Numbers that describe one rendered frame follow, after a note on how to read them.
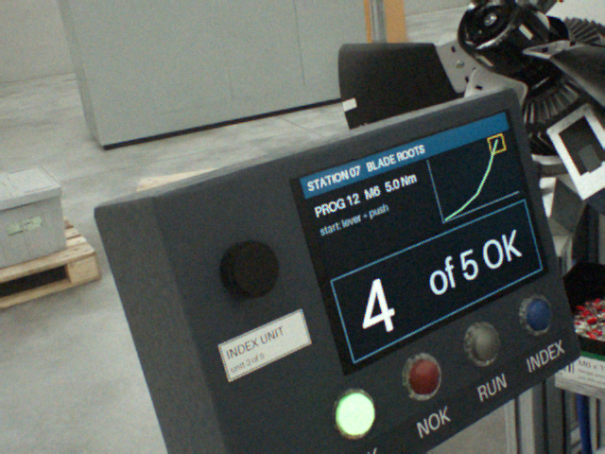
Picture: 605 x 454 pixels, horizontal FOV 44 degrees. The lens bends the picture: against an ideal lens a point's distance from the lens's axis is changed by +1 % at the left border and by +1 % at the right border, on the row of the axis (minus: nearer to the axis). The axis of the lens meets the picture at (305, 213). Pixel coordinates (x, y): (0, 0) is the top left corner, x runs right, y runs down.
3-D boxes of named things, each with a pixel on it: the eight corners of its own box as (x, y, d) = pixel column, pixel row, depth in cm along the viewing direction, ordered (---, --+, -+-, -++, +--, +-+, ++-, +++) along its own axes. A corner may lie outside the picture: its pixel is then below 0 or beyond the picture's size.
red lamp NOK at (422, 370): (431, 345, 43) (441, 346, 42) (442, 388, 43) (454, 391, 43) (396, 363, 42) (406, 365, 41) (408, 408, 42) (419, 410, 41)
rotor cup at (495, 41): (477, 90, 128) (433, 51, 120) (523, 15, 127) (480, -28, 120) (541, 109, 117) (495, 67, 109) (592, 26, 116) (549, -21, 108)
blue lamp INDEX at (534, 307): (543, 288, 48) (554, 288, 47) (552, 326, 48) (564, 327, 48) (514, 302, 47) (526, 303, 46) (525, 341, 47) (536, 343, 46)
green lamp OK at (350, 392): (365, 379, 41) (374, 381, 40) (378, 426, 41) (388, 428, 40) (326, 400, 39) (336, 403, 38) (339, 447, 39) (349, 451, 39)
